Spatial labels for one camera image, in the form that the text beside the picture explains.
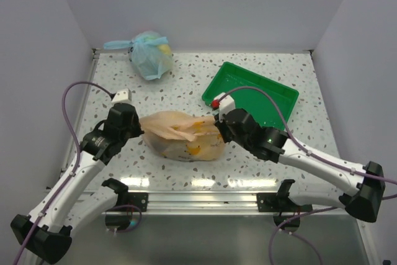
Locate orange banana-print plastic bag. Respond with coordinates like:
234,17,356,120
140,111,225,162

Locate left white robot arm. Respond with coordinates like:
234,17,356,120
11,103,143,264

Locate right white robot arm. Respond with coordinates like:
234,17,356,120
215,109,385,223

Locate blue tied plastic bag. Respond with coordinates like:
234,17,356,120
104,31,174,81

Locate green plastic tray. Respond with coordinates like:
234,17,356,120
202,62,299,130

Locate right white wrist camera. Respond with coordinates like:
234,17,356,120
210,92,236,122

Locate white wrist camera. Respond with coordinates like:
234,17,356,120
210,92,236,122
111,88,132,105

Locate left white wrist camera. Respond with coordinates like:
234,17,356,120
111,88,132,105

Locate aluminium frame rail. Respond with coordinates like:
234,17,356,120
42,189,367,216

